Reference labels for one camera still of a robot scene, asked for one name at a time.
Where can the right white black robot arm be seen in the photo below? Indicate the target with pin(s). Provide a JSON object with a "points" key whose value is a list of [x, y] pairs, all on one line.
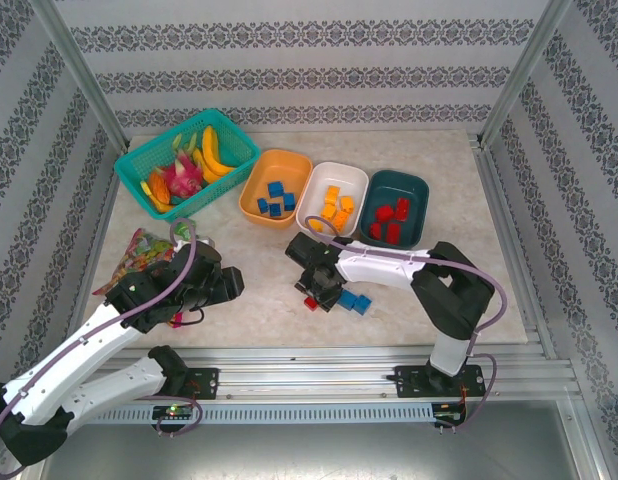
{"points": [[379, 265]]}

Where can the orange-yellow lego brick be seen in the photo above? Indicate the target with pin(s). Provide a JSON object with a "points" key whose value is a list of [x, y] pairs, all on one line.
{"points": [[332, 193]]}

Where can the aluminium side rail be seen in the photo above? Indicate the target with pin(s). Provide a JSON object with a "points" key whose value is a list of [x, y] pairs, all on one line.
{"points": [[509, 225], [105, 200]]}

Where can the white plastic container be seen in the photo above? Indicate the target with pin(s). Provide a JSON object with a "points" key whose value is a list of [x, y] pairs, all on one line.
{"points": [[339, 175]]}

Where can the orange plastic container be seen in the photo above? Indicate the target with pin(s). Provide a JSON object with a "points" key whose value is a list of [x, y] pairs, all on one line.
{"points": [[279, 165]]}

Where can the pink toy dragon fruit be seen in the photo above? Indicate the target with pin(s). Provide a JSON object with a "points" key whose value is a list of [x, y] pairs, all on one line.
{"points": [[181, 176]]}

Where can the teal mesh plastic basket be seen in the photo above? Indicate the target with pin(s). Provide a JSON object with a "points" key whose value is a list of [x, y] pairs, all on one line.
{"points": [[236, 142]]}

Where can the blue small lego brick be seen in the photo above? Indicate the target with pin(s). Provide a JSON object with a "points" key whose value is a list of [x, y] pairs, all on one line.
{"points": [[289, 201], [346, 300], [262, 205], [362, 304], [276, 189], [275, 210]]}

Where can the red arched lego brick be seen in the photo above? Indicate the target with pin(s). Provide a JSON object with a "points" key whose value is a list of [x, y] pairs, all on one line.
{"points": [[376, 230]]}

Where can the small circuit board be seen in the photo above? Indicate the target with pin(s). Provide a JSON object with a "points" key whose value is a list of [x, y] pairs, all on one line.
{"points": [[174, 411], [449, 412]]}

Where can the orange toy fruit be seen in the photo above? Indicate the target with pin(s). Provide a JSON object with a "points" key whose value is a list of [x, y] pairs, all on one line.
{"points": [[159, 186]]}

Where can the yellow lego brick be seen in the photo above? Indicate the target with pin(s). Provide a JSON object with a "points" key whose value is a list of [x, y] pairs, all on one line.
{"points": [[347, 203], [329, 212], [341, 219]]}

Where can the colourful candy bag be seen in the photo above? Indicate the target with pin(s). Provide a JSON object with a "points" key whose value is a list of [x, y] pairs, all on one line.
{"points": [[139, 250]]}

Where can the red long lego brick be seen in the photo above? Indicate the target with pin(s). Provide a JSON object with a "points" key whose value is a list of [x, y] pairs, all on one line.
{"points": [[393, 233], [311, 304], [402, 208]]}

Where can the aluminium frame post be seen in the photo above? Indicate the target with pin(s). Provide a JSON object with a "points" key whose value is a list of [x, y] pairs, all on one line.
{"points": [[79, 65], [526, 65]]}

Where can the dark teal plastic container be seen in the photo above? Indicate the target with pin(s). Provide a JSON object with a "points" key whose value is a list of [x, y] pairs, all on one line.
{"points": [[399, 182]]}

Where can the yellow toy fruit slice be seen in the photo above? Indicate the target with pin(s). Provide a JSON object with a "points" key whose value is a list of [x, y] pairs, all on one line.
{"points": [[161, 206], [145, 188]]}

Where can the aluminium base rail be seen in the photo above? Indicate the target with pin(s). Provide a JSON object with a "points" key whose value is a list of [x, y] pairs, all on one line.
{"points": [[309, 372]]}

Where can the yellow toy banana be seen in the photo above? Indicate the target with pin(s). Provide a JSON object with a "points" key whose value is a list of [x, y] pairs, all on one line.
{"points": [[208, 170], [210, 142]]}

